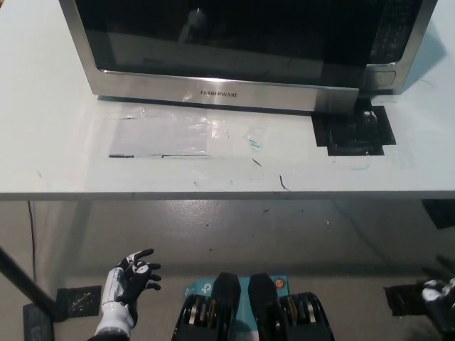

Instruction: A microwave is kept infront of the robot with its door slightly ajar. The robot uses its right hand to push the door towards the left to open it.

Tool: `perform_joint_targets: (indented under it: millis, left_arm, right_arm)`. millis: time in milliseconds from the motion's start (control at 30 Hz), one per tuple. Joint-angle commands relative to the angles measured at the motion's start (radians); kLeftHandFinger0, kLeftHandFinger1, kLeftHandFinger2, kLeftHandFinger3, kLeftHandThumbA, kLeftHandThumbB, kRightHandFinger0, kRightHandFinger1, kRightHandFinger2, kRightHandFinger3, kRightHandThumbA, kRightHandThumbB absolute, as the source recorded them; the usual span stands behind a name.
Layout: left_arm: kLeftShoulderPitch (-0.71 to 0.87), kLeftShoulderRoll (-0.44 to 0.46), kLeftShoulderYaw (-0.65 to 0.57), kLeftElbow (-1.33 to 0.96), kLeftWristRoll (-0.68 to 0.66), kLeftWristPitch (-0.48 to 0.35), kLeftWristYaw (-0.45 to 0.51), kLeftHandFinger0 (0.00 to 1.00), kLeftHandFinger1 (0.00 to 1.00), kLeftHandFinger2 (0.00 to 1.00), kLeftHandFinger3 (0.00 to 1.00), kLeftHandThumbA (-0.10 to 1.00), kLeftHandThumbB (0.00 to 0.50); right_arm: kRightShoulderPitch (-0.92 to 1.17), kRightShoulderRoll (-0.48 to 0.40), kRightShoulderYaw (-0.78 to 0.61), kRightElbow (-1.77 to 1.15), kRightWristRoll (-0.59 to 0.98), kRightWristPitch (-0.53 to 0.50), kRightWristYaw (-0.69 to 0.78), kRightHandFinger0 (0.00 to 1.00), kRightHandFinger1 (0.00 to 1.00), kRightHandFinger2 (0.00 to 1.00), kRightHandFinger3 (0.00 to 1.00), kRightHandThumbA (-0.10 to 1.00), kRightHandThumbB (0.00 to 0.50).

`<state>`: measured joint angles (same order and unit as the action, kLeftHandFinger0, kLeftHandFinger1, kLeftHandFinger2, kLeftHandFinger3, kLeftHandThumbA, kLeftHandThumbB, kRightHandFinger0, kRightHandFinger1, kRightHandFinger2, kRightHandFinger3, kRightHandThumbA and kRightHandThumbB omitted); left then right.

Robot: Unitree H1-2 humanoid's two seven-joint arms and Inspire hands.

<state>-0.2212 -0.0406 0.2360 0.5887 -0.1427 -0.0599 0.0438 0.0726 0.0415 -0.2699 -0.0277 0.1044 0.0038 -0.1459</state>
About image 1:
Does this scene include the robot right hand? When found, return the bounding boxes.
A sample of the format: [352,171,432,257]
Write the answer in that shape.
[420,255,455,313]

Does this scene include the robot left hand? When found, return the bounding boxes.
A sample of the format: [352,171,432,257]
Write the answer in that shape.
[95,248,163,337]

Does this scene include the black robot legs and feet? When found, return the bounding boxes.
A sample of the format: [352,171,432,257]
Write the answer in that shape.
[172,271,337,341]

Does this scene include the silver microwave door release button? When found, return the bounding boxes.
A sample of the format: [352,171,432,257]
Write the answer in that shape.
[365,69,397,92]

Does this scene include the black floor tape patch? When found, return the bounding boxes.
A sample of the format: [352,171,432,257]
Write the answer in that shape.
[383,283,429,318]
[56,284,102,319]

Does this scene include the black floor mat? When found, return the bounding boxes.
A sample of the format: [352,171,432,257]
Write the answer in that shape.
[422,199,455,230]

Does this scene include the black table leg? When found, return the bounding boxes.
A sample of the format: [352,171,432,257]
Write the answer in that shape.
[0,246,60,321]

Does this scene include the black floor pad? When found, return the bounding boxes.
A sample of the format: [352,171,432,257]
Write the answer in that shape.
[23,303,56,341]

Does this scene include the black tape patch on table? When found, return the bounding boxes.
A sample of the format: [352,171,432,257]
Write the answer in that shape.
[311,99,397,158]

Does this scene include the thin black cable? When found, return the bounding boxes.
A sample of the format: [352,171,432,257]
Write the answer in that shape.
[27,200,39,285]

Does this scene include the thin grey floor cable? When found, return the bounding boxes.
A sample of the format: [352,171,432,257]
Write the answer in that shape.
[333,200,387,260]

